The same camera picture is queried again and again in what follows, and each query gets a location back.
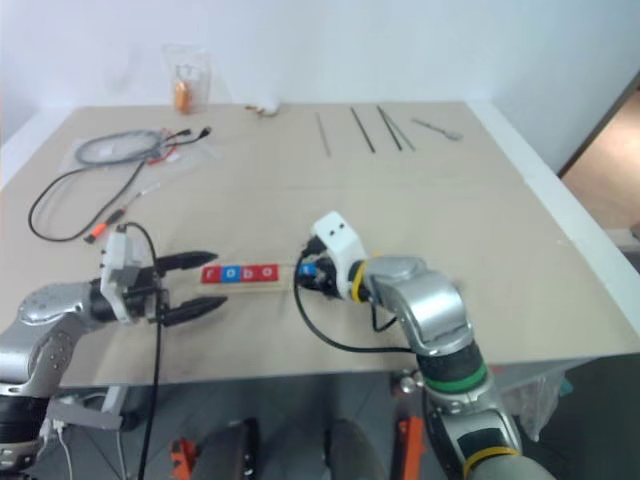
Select small orange black object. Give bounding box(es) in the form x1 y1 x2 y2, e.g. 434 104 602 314
169 436 202 480

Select long black cable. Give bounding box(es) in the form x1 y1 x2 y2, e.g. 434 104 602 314
28 126 212 243

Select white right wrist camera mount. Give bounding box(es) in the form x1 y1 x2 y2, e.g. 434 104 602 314
310 211 372 301

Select grey metal table frame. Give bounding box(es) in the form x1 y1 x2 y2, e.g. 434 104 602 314
46 383 127 432

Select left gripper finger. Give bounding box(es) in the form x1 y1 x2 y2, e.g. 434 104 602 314
152 250 219 276
165 295 230 328

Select silver round knob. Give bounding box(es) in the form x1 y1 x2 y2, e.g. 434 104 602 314
394 369 426 397

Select beige table mat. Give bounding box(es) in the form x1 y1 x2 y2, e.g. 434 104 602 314
0 101 640 389

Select copper coloured object in bag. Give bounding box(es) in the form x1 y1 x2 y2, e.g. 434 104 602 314
173 78 194 113

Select yellow right wrist band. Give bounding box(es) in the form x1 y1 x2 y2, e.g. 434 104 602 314
348 260 370 305

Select small white crumpled object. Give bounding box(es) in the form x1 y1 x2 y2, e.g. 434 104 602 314
244 96 284 119

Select wooden letter tile holder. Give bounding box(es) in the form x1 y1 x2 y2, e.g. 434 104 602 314
198 261 297 298

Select coiled grey cable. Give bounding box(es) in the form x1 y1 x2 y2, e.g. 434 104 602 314
73 128 167 164

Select brown wooden door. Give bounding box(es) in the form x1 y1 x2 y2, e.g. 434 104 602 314
556 73 640 232

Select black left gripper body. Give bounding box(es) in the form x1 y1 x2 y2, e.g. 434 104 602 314
122 266 174 327

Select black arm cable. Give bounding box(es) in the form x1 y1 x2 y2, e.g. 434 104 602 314
116 221 169 480
293 249 419 355

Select red and black wires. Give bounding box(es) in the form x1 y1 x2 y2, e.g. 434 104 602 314
148 128 192 164

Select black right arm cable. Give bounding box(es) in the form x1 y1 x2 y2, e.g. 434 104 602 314
293 249 419 355

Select flat clear plastic bag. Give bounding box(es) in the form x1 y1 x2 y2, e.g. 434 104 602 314
56 131 224 177

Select thin white cable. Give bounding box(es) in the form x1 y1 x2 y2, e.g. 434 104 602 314
46 418 77 480

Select thin dark metal rod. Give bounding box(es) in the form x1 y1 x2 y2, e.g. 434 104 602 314
384 113 417 152
375 104 404 151
349 105 379 153

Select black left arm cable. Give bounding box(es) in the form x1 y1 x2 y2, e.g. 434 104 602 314
116 221 169 480

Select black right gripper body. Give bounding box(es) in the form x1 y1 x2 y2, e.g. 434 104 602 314
310 238 347 300

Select crumpled clear plastic bag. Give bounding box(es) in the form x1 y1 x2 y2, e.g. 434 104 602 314
493 358 570 442

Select orange black handled screwdriver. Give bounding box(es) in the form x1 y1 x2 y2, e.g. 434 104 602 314
83 181 162 246

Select clear upright plastic bag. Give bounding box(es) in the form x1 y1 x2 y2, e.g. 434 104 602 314
161 43 212 116

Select tall orange black object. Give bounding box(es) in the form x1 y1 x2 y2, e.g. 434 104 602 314
398 416 427 480

